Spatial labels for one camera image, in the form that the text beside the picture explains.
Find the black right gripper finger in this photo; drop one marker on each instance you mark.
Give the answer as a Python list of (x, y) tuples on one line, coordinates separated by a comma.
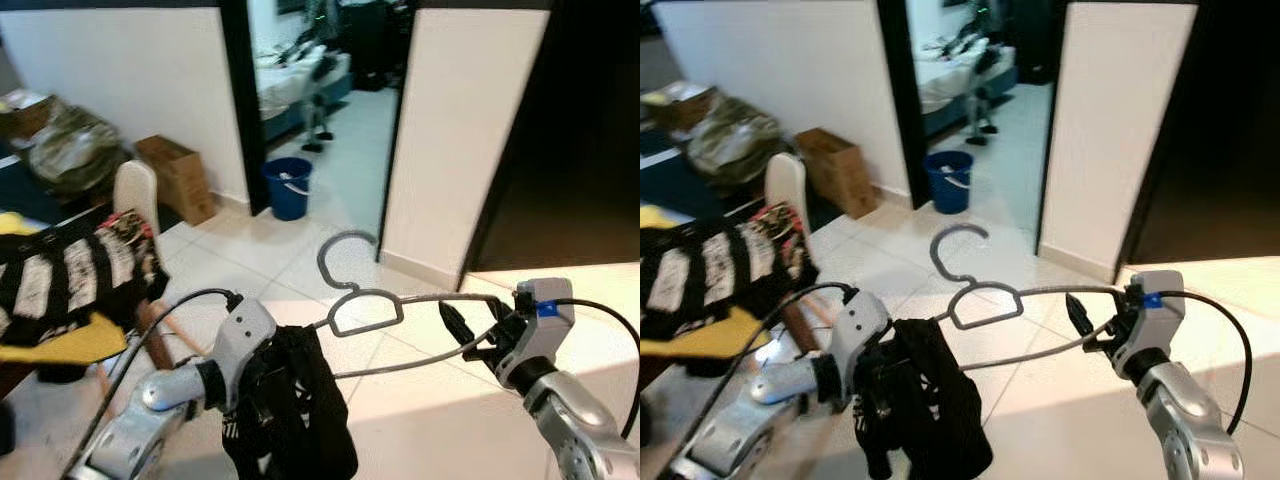
[(1080, 315), (458, 325)]

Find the grey plastic hanger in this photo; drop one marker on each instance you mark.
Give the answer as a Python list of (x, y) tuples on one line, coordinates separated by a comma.
[(450, 296), (1060, 290)]

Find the dark printed garment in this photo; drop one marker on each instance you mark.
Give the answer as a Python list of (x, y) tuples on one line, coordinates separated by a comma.
[(300, 430), (940, 410)]

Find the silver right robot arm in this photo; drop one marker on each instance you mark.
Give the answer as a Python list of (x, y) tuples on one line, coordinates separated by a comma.
[(1190, 430), (580, 430)]

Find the yellow garment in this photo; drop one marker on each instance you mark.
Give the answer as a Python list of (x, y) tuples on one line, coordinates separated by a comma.
[(70, 340), (720, 335)]

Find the blue plastic bucket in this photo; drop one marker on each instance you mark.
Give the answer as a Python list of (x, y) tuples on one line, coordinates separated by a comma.
[(948, 188), (288, 195)]

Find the red patterned black garment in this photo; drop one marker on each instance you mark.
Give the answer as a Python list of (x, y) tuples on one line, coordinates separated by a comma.
[(135, 228), (785, 220)]

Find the black white striped garment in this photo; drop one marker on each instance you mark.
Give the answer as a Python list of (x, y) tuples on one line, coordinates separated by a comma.
[(60, 280), (710, 270)]

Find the open empty cardboard box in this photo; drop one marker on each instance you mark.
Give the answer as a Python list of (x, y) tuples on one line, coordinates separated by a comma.
[(180, 180), (840, 172)]

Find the white chair with wooden legs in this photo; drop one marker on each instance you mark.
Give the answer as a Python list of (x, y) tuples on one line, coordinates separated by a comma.
[(787, 185), (138, 190)]

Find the bed with white bedding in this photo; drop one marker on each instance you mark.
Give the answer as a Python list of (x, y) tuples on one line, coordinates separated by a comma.
[(285, 90), (945, 85)]

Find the olive plastic bag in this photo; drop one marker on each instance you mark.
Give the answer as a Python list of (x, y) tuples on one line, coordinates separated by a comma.
[(75, 150), (735, 140)]

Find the filled cardboard box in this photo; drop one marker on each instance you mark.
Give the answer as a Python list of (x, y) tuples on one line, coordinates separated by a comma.
[(680, 100), (25, 110)]

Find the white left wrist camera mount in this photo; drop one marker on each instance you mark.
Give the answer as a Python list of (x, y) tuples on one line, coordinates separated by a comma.
[(245, 335), (862, 325)]

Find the black door frame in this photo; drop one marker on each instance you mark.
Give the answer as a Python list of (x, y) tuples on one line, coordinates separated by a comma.
[(245, 110), (905, 105)]

